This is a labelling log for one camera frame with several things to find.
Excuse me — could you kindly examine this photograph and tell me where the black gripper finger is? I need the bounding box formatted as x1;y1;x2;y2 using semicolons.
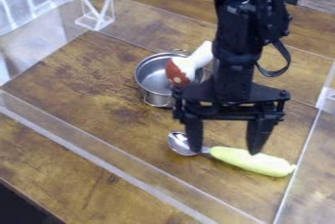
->
182;113;202;153
246;117;277;156

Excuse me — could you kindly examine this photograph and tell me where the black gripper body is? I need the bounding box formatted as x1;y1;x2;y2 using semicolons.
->
172;80;290;122

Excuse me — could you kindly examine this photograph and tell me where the green handled metal spoon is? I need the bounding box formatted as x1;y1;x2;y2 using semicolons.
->
167;132;296;177

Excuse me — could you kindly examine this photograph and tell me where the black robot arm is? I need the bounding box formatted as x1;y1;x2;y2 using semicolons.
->
172;0;292;155

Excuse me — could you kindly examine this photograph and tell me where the red white toy mushroom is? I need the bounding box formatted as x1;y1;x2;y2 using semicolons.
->
164;41;213;87

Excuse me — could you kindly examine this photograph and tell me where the small steel pot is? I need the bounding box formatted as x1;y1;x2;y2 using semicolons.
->
135;52;208;108

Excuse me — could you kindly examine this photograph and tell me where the clear acrylic right barrier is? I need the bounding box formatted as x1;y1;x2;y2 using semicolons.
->
273;63;335;224

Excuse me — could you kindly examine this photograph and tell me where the clear acrylic barrier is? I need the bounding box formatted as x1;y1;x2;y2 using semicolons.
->
273;63;335;224
0;90;265;224

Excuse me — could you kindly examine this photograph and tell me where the clear acrylic front barrier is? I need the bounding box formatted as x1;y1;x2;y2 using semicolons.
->
0;90;265;224

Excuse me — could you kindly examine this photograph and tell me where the clear acrylic triangle bracket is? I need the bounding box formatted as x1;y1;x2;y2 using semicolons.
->
74;0;115;31

